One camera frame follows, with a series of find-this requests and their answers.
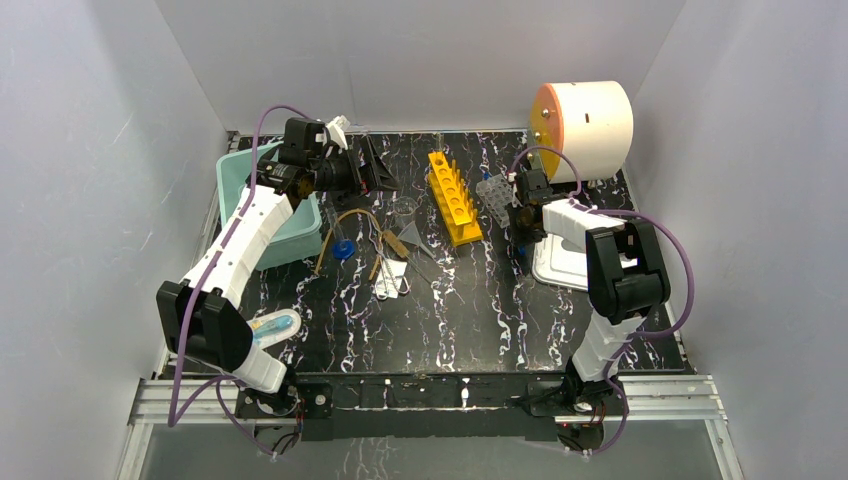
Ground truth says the brown test tube brush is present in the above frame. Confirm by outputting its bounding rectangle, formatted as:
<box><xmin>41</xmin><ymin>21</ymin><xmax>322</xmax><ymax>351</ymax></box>
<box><xmin>383</xmin><ymin>230</ymin><xmax>410</xmax><ymax>260</ymax></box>

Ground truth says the clear glass beaker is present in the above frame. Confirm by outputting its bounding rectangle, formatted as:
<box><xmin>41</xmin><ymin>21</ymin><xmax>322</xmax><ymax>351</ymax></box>
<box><xmin>392</xmin><ymin>196</ymin><xmax>419</xmax><ymax>228</ymax></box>

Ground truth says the aluminium frame rail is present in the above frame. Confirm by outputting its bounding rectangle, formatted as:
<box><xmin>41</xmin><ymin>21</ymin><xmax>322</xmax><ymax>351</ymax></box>
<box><xmin>129</xmin><ymin>374</ymin><xmax>727</xmax><ymax>425</ymax></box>

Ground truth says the clear acrylic tube rack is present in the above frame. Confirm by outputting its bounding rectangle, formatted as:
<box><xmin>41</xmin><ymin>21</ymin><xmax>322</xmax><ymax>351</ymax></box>
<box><xmin>475</xmin><ymin>175</ymin><xmax>515</xmax><ymax>229</ymax></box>

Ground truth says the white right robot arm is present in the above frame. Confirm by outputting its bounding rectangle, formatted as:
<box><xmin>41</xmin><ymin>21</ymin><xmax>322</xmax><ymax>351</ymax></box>
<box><xmin>510</xmin><ymin>170</ymin><xmax>671</xmax><ymax>414</ymax></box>

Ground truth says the yellow test tube rack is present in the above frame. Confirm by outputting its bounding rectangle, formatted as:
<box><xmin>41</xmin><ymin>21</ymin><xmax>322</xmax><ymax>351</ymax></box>
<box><xmin>428</xmin><ymin>151</ymin><xmax>483</xmax><ymax>247</ymax></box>

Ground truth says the packaged blue pipette bulb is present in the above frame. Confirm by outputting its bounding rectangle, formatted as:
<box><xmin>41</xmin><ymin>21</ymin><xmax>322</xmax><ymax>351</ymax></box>
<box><xmin>247</xmin><ymin>309</ymin><xmax>302</xmax><ymax>349</ymax></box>

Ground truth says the blue round cap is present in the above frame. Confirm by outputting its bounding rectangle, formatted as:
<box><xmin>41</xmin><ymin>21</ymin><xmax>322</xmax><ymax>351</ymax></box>
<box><xmin>331</xmin><ymin>239</ymin><xmax>356</xmax><ymax>261</ymax></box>

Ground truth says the white plastic bin lid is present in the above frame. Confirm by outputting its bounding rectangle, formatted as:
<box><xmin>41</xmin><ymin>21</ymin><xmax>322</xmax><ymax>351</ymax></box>
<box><xmin>531</xmin><ymin>234</ymin><xmax>588</xmax><ymax>292</ymax></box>

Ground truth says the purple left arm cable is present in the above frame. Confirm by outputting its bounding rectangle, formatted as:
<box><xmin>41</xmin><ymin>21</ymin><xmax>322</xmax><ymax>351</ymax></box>
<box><xmin>166</xmin><ymin>104</ymin><xmax>313</xmax><ymax>458</ymax></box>

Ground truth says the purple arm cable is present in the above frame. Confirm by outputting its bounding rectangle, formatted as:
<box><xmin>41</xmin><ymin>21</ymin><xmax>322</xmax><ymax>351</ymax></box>
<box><xmin>506</xmin><ymin>145</ymin><xmax>697</xmax><ymax>456</ymax></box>
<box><xmin>166</xmin><ymin>104</ymin><xmax>313</xmax><ymax>458</ymax></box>

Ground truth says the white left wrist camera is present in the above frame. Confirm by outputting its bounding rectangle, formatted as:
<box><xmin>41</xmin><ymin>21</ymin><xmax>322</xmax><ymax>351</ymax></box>
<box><xmin>325</xmin><ymin>115</ymin><xmax>350</xmax><ymax>150</ymax></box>

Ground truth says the clear plastic funnel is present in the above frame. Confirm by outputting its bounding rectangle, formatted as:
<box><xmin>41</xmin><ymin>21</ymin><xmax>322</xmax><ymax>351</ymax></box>
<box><xmin>398</xmin><ymin>222</ymin><xmax>436</xmax><ymax>261</ymax></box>

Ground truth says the cream cylindrical drum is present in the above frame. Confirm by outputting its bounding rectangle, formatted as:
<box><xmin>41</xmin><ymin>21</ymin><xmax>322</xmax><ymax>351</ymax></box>
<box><xmin>529</xmin><ymin>81</ymin><xmax>634</xmax><ymax>184</ymax></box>

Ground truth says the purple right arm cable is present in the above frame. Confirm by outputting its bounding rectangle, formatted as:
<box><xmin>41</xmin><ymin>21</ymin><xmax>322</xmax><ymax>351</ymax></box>
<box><xmin>506</xmin><ymin>145</ymin><xmax>697</xmax><ymax>456</ymax></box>

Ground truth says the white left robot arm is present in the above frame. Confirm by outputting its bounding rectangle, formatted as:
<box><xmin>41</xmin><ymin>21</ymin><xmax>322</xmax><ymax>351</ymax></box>
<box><xmin>156</xmin><ymin>118</ymin><xmax>398</xmax><ymax>416</ymax></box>

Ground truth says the brown rubber tubing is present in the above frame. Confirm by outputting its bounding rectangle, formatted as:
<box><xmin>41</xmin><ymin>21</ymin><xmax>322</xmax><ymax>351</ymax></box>
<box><xmin>313</xmin><ymin>208</ymin><xmax>384</xmax><ymax>275</ymax></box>

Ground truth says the teal plastic bin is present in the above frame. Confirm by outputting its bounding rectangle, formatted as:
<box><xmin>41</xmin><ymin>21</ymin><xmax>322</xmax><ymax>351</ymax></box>
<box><xmin>216</xmin><ymin>140</ymin><xmax>322</xmax><ymax>271</ymax></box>

